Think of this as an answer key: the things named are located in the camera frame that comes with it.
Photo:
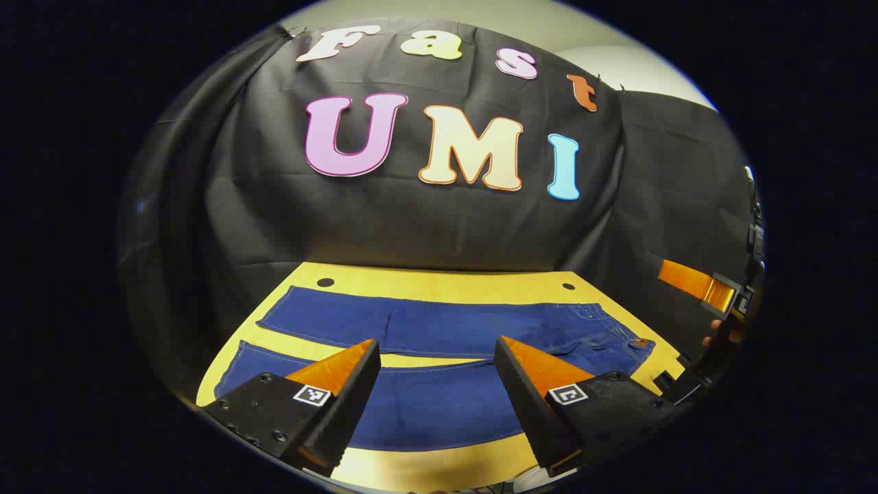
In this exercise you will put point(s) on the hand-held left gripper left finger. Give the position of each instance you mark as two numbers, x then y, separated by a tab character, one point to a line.
343	405

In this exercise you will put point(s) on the black table edge bracket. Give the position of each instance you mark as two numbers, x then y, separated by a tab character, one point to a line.
675	392

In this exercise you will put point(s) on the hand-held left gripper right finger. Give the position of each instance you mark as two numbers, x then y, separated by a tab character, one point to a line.
531	405

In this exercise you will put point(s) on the black backdrop cloth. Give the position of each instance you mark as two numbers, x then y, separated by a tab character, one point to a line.
411	219

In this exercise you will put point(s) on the blue denim jeans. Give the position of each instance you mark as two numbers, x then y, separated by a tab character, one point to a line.
446	329

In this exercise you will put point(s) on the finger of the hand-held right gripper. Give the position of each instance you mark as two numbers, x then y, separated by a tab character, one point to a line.
686	280

